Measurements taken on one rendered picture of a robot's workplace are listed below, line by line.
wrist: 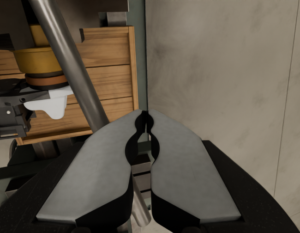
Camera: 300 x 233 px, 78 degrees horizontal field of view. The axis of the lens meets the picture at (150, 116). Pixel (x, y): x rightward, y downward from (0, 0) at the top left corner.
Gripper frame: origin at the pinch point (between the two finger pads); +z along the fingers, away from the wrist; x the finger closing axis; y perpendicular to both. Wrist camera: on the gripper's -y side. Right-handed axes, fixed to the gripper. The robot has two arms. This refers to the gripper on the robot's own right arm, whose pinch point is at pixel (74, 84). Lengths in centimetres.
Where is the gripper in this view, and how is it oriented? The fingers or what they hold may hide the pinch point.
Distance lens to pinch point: 36.0
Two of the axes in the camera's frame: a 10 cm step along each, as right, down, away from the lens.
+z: 9.6, -1.2, 2.3
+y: -0.1, 8.7, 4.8
